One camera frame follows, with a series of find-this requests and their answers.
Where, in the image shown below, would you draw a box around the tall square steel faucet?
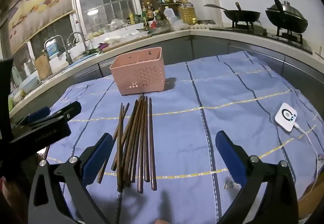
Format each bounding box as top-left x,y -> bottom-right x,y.
44,35 -> 74,65

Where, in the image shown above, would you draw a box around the blue label detergent jug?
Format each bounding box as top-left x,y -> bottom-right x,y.
46,39 -> 60,58

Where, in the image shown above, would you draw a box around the white buns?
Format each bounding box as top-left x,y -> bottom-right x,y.
104,35 -> 122,45

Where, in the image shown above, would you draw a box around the kitchen counter with cabinets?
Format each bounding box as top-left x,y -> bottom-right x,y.
7,28 -> 324,118

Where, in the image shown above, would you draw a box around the clear plastic bag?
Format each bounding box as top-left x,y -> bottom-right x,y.
172,20 -> 190,31

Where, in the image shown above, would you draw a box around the white square controller device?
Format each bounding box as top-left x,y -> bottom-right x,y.
275,102 -> 298,134

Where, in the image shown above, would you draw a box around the black wok with lid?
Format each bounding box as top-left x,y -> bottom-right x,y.
265,0 -> 308,33

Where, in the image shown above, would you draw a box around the steel wok lid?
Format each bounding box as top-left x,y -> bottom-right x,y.
268,1 -> 304,16

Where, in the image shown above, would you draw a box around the pink plastic utensil basket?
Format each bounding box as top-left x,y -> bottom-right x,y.
110,47 -> 165,96

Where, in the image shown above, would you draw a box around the bunch of brown chopsticks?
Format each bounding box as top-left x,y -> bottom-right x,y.
97,95 -> 157,194

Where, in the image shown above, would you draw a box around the white plastic jug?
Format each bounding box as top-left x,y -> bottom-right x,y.
163,7 -> 178,24

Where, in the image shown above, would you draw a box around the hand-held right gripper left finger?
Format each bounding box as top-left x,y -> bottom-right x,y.
28,133 -> 113,224

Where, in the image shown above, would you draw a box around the fruit printed blind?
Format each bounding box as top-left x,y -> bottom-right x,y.
0,0 -> 76,55

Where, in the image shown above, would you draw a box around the blue checked tablecloth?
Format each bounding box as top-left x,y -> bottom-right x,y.
47,50 -> 324,224

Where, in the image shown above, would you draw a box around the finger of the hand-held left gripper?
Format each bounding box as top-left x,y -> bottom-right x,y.
19,107 -> 52,127
49,101 -> 82,123

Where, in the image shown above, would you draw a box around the row of condiment bottles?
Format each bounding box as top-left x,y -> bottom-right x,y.
127,2 -> 165,29

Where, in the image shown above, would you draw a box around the upright wooden cutting board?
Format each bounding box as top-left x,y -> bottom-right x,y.
34,53 -> 52,80

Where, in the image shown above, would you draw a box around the egg tray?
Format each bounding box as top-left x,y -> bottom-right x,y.
190,23 -> 223,30

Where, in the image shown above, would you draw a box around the white cable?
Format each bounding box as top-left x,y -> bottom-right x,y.
294,124 -> 324,181

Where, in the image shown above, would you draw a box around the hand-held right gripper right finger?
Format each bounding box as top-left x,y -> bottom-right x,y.
215,131 -> 299,224

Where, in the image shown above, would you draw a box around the black open wok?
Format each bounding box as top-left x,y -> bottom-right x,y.
223,10 -> 261,24

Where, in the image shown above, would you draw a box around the large yellow oil bottle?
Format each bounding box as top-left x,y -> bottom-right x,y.
177,2 -> 197,26

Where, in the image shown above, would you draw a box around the curved steel faucet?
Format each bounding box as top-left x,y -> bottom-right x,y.
68,32 -> 90,55

